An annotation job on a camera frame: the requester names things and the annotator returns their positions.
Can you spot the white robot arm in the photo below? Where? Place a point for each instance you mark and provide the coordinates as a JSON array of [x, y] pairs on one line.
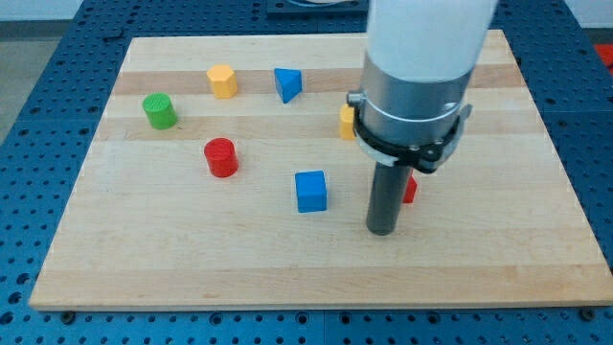
[[427, 40]]

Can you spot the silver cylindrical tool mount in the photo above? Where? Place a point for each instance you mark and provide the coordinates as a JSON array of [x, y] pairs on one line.
[[401, 123]]

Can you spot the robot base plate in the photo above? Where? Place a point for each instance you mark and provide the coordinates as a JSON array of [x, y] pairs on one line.
[[296, 7]]

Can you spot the yellow hexagon block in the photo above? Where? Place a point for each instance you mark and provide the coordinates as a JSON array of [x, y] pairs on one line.
[[223, 81]]

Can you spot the blue cube block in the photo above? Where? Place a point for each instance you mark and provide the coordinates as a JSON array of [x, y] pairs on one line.
[[311, 191]]

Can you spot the red cylinder block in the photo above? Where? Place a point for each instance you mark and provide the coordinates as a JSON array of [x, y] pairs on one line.
[[221, 157]]

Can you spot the red block behind rod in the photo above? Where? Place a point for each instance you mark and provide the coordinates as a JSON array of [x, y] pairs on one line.
[[411, 190]]

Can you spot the wooden board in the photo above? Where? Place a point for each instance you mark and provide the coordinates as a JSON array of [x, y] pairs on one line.
[[147, 227]]

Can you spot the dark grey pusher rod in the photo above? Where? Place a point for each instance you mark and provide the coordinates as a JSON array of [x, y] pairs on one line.
[[386, 197]]

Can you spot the yellow block behind arm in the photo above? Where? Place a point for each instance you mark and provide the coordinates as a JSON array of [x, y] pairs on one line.
[[346, 116]]

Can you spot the blue triangle block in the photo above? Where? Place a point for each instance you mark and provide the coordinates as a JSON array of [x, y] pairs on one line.
[[288, 83]]

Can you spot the green cylinder block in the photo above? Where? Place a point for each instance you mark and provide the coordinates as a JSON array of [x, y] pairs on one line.
[[159, 110]]

